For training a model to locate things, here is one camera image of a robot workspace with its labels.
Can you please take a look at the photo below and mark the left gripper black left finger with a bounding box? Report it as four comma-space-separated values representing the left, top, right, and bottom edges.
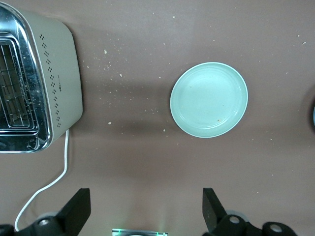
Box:
0, 188, 92, 236

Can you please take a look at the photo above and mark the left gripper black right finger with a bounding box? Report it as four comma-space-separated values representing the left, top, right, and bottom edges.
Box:
202, 188, 300, 236

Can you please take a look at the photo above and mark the mint green round plate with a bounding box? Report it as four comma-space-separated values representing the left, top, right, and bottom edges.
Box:
169, 61, 249, 139

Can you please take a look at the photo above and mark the beige chrome toaster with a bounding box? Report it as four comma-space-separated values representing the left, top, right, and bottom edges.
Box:
0, 2, 84, 154

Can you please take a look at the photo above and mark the white toaster power cord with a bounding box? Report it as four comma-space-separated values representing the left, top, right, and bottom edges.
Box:
14, 129, 70, 233

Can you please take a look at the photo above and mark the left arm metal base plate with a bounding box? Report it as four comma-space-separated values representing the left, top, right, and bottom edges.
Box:
112, 228, 169, 236

